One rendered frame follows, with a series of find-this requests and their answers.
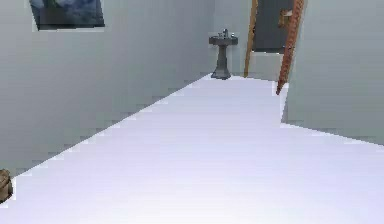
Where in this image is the dark blue framed wall picture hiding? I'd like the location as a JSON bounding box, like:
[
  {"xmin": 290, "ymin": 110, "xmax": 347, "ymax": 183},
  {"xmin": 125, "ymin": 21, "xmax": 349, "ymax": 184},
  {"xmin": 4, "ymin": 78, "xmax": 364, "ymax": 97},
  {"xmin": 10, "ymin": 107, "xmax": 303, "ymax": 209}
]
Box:
[{"xmin": 29, "ymin": 0, "xmax": 106, "ymax": 33}]

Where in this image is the grey pedestal sink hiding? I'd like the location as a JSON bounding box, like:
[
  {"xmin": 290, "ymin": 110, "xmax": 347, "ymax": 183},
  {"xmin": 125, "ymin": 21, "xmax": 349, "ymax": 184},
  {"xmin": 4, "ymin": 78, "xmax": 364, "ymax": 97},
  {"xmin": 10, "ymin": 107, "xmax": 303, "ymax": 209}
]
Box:
[{"xmin": 208, "ymin": 28, "xmax": 239, "ymax": 80}]

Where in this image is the brown rounded object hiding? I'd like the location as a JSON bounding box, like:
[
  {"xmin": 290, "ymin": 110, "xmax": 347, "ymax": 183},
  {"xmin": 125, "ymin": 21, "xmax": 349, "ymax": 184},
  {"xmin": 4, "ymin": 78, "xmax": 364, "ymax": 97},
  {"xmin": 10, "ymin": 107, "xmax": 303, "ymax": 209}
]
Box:
[{"xmin": 0, "ymin": 168, "xmax": 14, "ymax": 204}]

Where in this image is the small brown wooden object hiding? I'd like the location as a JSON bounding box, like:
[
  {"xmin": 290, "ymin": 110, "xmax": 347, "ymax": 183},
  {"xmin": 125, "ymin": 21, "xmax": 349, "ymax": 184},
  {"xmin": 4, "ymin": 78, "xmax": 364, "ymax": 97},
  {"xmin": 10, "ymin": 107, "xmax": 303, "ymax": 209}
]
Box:
[{"xmin": 278, "ymin": 8, "xmax": 293, "ymax": 29}]

